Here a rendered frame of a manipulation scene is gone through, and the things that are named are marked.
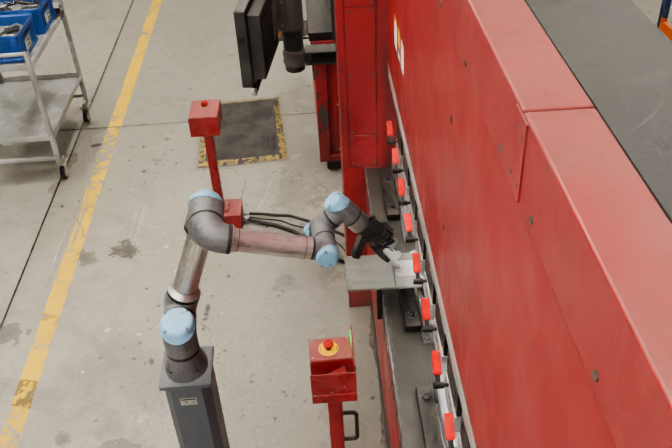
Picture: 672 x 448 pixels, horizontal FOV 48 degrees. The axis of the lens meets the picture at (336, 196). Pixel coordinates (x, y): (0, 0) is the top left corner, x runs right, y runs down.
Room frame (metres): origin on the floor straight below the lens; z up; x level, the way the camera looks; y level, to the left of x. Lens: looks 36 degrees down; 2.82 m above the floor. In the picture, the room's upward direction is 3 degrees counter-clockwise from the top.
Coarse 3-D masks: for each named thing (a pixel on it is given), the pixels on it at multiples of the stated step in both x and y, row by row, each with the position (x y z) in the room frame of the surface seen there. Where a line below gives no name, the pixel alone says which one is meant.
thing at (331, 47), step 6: (306, 48) 3.50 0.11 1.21; (312, 48) 3.50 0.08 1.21; (318, 48) 3.49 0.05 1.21; (324, 48) 3.49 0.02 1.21; (330, 48) 3.49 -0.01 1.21; (306, 54) 3.45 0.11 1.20; (312, 54) 3.54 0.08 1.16; (318, 54) 3.54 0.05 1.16; (324, 54) 3.54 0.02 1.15; (330, 54) 3.54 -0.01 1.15; (306, 60) 3.45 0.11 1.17; (312, 60) 3.49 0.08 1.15; (318, 60) 3.49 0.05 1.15; (324, 60) 3.48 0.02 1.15; (330, 60) 3.48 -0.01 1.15
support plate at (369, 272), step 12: (348, 264) 2.09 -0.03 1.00; (360, 264) 2.09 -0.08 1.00; (372, 264) 2.09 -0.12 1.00; (384, 264) 2.08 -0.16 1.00; (348, 276) 2.03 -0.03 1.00; (360, 276) 2.02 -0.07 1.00; (372, 276) 2.02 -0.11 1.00; (384, 276) 2.02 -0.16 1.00; (408, 276) 2.01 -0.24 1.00; (348, 288) 1.97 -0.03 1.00; (360, 288) 1.96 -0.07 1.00; (372, 288) 1.96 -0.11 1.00; (384, 288) 1.96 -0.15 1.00; (396, 288) 1.96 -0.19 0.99
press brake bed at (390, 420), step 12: (372, 252) 2.53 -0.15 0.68; (372, 300) 2.59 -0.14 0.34; (372, 312) 2.81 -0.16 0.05; (372, 324) 2.74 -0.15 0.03; (384, 324) 1.98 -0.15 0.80; (384, 336) 1.97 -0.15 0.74; (384, 348) 1.98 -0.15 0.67; (384, 360) 1.98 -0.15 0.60; (384, 372) 1.99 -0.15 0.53; (384, 384) 2.00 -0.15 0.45; (384, 396) 2.00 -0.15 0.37; (384, 408) 2.20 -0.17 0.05; (384, 420) 2.13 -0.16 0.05; (396, 420) 1.58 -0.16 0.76; (396, 432) 1.56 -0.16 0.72; (396, 444) 1.56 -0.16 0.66
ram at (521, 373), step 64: (448, 64) 1.54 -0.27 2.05; (448, 128) 1.50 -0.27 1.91; (448, 192) 1.46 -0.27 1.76; (512, 192) 0.95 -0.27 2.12; (448, 256) 1.42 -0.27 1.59; (512, 256) 0.91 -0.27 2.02; (448, 320) 1.37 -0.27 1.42; (512, 320) 0.87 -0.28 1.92; (512, 384) 0.83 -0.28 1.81; (576, 384) 0.60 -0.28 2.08
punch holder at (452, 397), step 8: (448, 352) 1.34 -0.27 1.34; (448, 360) 1.34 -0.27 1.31; (448, 368) 1.33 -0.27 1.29; (448, 376) 1.32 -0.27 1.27; (456, 384) 1.23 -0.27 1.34; (448, 392) 1.29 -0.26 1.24; (456, 392) 1.22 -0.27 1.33; (448, 400) 1.29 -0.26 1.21; (456, 400) 1.21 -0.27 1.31; (448, 408) 1.28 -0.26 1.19; (456, 408) 1.21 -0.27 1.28; (456, 416) 1.21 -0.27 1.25; (456, 424) 1.20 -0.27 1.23
